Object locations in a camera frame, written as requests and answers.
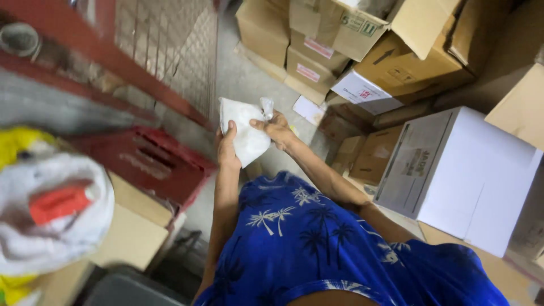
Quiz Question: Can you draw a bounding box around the person's left hand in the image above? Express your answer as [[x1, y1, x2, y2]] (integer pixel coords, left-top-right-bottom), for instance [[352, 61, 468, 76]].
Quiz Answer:
[[216, 120, 242, 170]]

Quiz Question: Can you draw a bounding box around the dark grey plastic bin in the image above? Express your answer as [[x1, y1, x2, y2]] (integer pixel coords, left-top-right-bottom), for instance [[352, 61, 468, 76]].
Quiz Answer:
[[83, 272, 188, 306]]

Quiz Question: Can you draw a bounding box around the white paper sheet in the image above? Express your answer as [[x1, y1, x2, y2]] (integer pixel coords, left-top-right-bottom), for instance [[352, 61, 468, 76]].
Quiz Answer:
[[292, 95, 327, 126]]

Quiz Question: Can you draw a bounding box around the tan cardboard box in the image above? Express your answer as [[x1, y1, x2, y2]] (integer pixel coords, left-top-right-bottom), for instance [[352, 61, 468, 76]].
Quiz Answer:
[[485, 63, 544, 150]]

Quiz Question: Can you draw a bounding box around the red plastic crate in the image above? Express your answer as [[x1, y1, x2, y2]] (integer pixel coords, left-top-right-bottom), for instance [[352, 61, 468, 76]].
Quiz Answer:
[[68, 126, 217, 213]]

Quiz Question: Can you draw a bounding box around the red metal mesh gate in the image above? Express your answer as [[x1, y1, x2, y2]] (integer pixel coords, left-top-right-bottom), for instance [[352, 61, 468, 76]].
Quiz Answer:
[[0, 0, 222, 132]]

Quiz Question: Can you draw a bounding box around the heap of brown cardboard boxes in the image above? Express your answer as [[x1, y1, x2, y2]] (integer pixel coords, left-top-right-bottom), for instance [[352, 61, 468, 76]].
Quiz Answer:
[[233, 0, 544, 128]]

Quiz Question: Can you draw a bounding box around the blue palm print shirt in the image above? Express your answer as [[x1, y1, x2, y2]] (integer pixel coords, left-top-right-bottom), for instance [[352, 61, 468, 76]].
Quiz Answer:
[[193, 171, 511, 306]]

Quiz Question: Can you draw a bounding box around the large white cardboard box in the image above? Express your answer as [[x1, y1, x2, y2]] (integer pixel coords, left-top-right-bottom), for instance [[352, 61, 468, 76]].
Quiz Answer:
[[373, 106, 544, 258]]

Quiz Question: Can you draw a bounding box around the white powder plastic bag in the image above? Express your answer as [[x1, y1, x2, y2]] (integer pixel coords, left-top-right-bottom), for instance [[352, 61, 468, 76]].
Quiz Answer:
[[219, 97, 275, 169]]

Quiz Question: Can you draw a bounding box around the small brown cardboard box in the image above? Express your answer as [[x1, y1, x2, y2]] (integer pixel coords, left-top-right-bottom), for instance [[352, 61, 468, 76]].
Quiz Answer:
[[349, 125, 404, 186]]

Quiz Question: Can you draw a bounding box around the person's right hand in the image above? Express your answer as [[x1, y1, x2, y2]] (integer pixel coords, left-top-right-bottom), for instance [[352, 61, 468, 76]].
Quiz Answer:
[[249, 110, 297, 152]]

